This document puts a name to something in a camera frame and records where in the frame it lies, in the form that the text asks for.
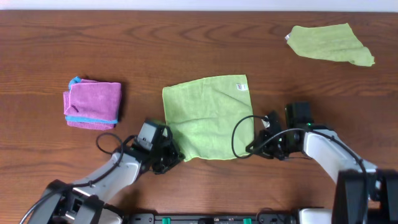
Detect green cloth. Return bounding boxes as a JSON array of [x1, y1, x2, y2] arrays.
[[285, 23, 375, 67], [162, 75, 254, 161]]

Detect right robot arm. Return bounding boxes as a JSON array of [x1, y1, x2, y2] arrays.
[[246, 102, 397, 223]]

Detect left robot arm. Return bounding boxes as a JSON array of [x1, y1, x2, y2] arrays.
[[21, 121, 185, 224]]

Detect folded purple cloth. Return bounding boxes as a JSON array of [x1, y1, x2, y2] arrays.
[[63, 78, 123, 131]]

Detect left black cable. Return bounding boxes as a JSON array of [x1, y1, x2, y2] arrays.
[[19, 124, 174, 224]]

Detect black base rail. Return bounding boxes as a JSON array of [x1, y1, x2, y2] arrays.
[[126, 213, 298, 224]]

